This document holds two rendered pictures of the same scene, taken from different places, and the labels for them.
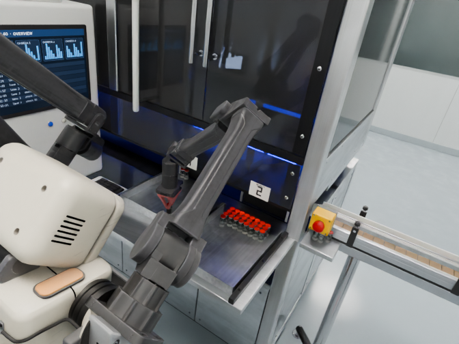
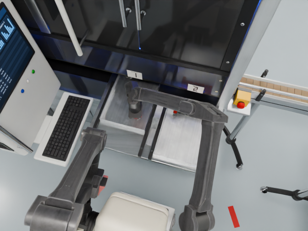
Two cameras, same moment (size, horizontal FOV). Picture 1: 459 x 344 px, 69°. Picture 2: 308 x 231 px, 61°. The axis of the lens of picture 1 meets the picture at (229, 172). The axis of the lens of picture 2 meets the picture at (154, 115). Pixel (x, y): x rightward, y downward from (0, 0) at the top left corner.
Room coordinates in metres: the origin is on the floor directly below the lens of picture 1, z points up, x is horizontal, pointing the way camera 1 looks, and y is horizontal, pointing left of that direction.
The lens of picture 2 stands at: (0.41, 0.24, 2.21)
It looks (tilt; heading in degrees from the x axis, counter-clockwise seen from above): 64 degrees down; 349
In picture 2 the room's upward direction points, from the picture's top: 2 degrees counter-clockwise
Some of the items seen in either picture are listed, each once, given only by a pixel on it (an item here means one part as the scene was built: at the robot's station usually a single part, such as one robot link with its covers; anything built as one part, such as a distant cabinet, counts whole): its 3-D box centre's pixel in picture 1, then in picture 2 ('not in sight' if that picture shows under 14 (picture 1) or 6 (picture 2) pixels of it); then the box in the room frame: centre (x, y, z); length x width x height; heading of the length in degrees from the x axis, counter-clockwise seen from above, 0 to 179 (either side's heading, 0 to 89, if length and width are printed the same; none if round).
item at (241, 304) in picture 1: (195, 223); (156, 119); (1.02, 0.10, 0.87); 0.70 x 0.48 x 0.02; 62
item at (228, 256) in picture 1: (227, 243); (184, 131); (0.91, -0.03, 0.90); 0.34 x 0.26 x 0.04; 151
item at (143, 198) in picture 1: (173, 193); (131, 99); (1.17, 0.22, 0.90); 0.34 x 0.26 x 0.04; 152
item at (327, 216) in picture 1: (322, 220); (242, 97); (0.99, -0.36, 1.00); 0.08 x 0.07 x 0.07; 152
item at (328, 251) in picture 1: (321, 242); (239, 102); (1.02, -0.39, 0.87); 0.14 x 0.13 x 0.02; 152
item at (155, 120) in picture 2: not in sight; (151, 131); (0.94, 0.15, 0.91); 0.14 x 0.03 x 0.06; 151
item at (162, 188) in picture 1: (169, 181); (134, 107); (1.04, 0.21, 1.03); 0.10 x 0.07 x 0.07; 166
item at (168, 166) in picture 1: (170, 165); (133, 100); (1.05, 0.21, 1.09); 0.07 x 0.06 x 0.07; 1
